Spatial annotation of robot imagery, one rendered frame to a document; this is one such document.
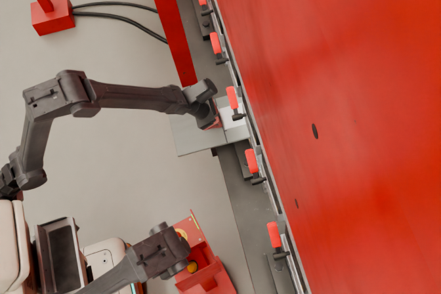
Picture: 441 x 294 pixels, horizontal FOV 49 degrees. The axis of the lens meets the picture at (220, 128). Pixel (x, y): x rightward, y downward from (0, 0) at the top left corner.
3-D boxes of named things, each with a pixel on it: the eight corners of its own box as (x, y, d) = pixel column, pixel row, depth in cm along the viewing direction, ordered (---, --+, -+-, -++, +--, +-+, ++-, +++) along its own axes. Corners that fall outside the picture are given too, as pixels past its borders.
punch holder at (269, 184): (261, 174, 135) (259, 148, 120) (291, 166, 135) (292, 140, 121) (277, 224, 128) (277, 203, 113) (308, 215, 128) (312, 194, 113)
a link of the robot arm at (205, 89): (161, 89, 143) (172, 113, 141) (189, 67, 139) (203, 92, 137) (181, 94, 154) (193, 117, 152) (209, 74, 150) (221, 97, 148)
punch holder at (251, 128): (243, 114, 144) (239, 84, 130) (270, 107, 145) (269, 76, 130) (256, 158, 137) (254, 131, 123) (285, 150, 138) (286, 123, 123)
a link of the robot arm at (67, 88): (17, 76, 104) (33, 115, 101) (77, 65, 112) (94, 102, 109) (6, 163, 139) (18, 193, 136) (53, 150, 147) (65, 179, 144)
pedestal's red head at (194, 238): (160, 243, 181) (149, 230, 166) (198, 223, 183) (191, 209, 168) (182, 292, 172) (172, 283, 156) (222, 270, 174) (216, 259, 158)
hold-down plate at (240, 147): (223, 109, 181) (222, 105, 178) (237, 105, 181) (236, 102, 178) (244, 181, 166) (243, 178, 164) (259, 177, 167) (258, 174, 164)
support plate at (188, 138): (168, 112, 169) (167, 111, 168) (240, 93, 170) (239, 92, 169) (178, 157, 161) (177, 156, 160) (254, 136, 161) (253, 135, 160)
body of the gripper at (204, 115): (209, 94, 158) (196, 87, 153) (217, 121, 154) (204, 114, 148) (194, 104, 161) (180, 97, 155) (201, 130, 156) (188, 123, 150)
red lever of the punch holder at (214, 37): (208, 33, 142) (216, 65, 144) (221, 29, 142) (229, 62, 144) (207, 33, 144) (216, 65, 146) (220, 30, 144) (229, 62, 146)
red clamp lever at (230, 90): (224, 88, 132) (233, 122, 134) (239, 84, 132) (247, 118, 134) (224, 87, 134) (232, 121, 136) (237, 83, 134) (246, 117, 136)
